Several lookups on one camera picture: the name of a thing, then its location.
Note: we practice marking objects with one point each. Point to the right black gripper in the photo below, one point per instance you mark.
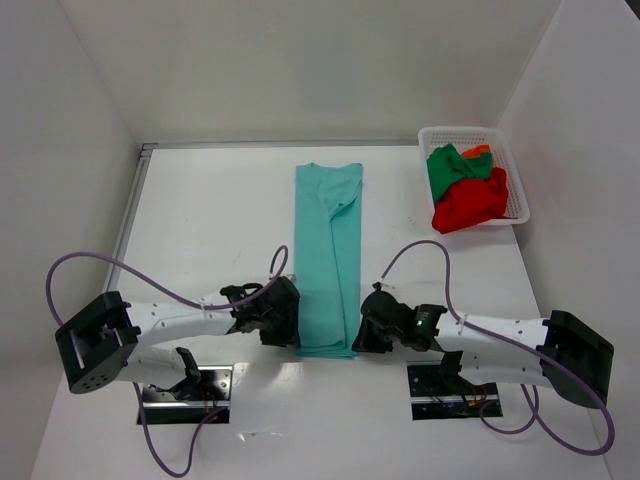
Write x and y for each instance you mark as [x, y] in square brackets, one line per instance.
[367, 330]

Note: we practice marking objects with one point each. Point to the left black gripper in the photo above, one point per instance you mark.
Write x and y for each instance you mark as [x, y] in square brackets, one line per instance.
[282, 312]

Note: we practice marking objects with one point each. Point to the teal t shirt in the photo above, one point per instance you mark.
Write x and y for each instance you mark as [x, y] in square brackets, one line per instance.
[327, 258]

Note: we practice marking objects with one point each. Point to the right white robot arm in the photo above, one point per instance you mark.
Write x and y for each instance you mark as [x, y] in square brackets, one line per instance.
[559, 352]

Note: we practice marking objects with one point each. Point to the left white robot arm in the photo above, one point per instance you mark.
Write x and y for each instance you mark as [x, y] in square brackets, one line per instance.
[111, 339]

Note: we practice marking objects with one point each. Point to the red t shirt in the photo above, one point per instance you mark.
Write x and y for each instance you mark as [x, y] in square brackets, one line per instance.
[470, 202]

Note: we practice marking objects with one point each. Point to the green t shirt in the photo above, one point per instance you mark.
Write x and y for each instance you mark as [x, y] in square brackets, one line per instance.
[446, 166]

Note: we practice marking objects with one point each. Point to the orange t shirt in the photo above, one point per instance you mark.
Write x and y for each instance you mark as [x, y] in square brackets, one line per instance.
[476, 151]

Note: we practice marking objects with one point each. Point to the white plastic basket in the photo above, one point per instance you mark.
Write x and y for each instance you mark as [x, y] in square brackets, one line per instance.
[430, 138]

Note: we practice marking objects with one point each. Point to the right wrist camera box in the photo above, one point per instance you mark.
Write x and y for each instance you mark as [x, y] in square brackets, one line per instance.
[379, 285]

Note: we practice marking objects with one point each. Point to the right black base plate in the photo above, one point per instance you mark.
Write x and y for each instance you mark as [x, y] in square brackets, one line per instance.
[437, 397]

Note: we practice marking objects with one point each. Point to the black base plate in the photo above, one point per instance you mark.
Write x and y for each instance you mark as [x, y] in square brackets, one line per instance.
[437, 397]
[211, 395]

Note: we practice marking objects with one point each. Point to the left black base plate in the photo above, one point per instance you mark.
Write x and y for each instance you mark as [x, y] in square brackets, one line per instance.
[211, 395]

